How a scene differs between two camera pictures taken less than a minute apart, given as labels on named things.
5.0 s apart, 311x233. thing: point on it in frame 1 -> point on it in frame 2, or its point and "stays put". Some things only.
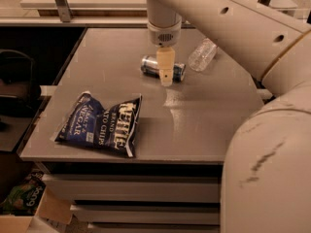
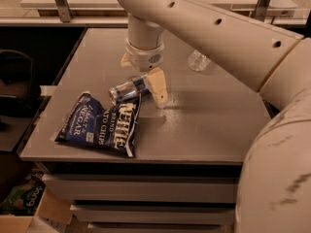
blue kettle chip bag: x=113 y=128 stays put
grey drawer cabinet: x=173 y=183 stays put
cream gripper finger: x=165 y=58 -> x=155 y=82
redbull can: x=150 y=67 -> x=127 y=90
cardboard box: x=52 y=205 stays put
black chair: x=17 y=87 stays put
